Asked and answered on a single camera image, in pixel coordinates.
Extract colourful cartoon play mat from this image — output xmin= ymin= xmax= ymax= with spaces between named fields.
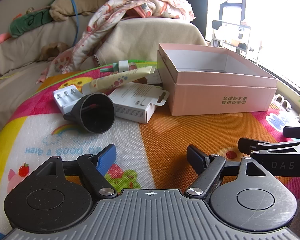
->
xmin=0 ymin=61 xmax=300 ymax=240

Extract pair of grey slippers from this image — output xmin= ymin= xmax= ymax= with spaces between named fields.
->
xmin=271 ymin=94 xmax=293 ymax=112

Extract black metal frame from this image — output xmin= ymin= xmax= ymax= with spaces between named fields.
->
xmin=219 ymin=0 xmax=248 ymax=23

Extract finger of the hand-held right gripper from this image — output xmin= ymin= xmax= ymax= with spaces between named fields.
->
xmin=237 ymin=137 xmax=300 ymax=178
xmin=282 ymin=126 xmax=300 ymax=138

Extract pink cardboard box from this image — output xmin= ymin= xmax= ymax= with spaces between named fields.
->
xmin=157 ymin=42 xmax=278 ymax=116

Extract green plush toy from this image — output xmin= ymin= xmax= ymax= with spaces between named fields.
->
xmin=0 ymin=6 xmax=54 ymax=46

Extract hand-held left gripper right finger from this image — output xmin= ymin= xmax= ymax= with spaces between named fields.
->
xmin=186 ymin=144 xmax=265 ymax=202

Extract blue strap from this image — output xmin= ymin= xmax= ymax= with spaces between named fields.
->
xmin=66 ymin=0 xmax=80 ymax=47

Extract black funnel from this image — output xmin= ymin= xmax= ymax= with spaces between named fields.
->
xmin=63 ymin=93 xmax=115 ymax=134

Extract white paper leaflet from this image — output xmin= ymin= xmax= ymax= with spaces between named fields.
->
xmin=140 ymin=69 xmax=163 ymax=85

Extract white battery charger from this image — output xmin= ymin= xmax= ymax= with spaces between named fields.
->
xmin=53 ymin=85 xmax=84 ymax=114

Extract cream tube with red dots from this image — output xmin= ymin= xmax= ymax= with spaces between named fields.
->
xmin=80 ymin=66 xmax=157 ymax=95

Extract brown plush toy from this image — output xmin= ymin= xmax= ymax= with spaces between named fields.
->
xmin=39 ymin=42 xmax=70 ymax=62

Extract yellow string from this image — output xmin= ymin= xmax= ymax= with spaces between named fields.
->
xmin=0 ymin=69 xmax=18 ymax=85

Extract beige covered sofa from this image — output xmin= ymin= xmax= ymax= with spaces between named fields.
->
xmin=0 ymin=17 xmax=208 ymax=140

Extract beige pillow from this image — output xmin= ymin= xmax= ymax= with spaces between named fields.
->
xmin=49 ymin=0 xmax=110 ymax=22

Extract floral pink blanket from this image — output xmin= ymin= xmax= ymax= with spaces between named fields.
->
xmin=36 ymin=0 xmax=196 ymax=84

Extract white cardboard packaging box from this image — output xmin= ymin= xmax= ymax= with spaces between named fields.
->
xmin=107 ymin=82 xmax=170 ymax=124

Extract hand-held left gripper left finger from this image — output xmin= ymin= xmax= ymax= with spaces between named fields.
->
xmin=41 ymin=144 xmax=118 ymax=199

